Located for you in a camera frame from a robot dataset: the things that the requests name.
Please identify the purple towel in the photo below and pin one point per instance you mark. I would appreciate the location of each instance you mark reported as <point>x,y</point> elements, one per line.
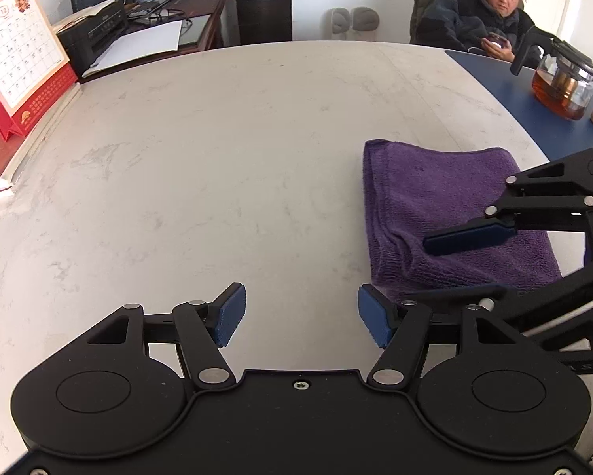
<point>425,188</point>

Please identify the grey back support cushion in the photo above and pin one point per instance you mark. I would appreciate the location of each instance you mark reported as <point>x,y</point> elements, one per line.
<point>350,22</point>

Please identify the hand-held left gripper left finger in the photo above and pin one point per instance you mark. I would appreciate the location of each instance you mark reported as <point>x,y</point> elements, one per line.
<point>229,314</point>

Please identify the dark glass desk pad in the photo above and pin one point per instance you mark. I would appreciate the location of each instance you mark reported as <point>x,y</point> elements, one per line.
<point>195,29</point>

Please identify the black printer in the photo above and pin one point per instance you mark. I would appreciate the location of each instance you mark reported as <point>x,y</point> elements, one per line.
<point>93,29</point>

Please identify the blue table mat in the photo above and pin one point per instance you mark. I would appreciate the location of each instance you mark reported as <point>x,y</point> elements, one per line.
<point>533,109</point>

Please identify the black water dispenser cabinet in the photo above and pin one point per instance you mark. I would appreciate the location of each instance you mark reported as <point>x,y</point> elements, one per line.
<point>264,17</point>

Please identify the dark wooden office desk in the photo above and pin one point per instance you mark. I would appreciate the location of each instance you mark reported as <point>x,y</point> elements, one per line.
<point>217,10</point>

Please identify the white paper sheet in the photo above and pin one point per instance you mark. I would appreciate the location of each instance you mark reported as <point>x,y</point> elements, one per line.
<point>138,44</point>

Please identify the red and white desk calendar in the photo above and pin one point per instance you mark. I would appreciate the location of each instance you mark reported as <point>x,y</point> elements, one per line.
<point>19,54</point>

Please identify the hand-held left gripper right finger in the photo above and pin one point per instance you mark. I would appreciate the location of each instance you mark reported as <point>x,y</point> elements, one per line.
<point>375,316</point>

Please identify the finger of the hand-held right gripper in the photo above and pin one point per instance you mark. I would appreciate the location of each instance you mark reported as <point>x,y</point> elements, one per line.
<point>454,294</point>
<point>469,237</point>

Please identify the black eyeglasses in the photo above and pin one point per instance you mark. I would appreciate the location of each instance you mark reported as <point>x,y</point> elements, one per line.
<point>165,12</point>

